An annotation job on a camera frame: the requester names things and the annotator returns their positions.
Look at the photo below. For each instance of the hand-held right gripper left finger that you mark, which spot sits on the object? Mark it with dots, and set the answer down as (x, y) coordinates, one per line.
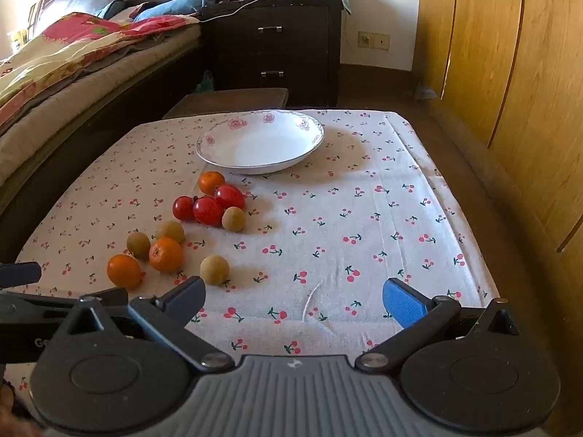
(186, 298)

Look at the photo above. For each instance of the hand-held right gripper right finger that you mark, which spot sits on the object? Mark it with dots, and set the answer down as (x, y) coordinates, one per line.
(403, 302)

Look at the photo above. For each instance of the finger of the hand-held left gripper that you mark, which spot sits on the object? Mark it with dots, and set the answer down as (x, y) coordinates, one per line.
(36, 307)
(20, 274)

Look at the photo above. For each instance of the orange mandarin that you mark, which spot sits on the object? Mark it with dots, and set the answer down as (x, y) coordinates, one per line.
(212, 182)
(124, 271)
(166, 255)

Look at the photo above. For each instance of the red cherry tomato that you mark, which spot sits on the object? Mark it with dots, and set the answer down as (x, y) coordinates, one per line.
(230, 195)
(182, 208)
(208, 211)

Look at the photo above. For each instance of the white floral rim plate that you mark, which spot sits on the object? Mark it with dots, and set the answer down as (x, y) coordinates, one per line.
(259, 143)

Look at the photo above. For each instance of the cherry print tablecloth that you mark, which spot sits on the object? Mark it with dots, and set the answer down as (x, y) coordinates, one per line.
(328, 218)

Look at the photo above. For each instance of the bed with floral blanket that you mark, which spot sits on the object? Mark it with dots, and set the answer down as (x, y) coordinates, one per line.
(54, 118)

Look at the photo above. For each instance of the brown wooden stool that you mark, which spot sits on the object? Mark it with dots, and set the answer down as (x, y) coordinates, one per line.
(227, 100)

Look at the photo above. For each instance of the clear plastic scrap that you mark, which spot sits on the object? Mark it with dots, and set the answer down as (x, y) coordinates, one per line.
(426, 92)

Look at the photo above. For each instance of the green bag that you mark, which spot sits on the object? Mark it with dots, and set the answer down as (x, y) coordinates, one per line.
(206, 83)

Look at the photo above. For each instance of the floral blanket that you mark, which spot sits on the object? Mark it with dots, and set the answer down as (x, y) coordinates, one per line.
(68, 50)

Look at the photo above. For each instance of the dark nightstand drawer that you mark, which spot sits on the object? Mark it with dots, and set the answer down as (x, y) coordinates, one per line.
(296, 77)
(291, 32)

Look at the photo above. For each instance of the wooden wardrobe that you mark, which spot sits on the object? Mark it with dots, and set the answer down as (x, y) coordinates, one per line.
(524, 77)

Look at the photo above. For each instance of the dark wooden nightstand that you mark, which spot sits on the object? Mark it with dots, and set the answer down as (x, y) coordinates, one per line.
(273, 50)

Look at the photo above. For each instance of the teal pillow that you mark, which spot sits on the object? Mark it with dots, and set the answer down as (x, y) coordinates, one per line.
(111, 8)

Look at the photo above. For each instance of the blue pillow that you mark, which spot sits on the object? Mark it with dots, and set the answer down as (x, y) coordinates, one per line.
(175, 5)

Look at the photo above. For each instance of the beige wall socket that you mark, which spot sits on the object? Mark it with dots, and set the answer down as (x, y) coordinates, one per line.
(374, 40)

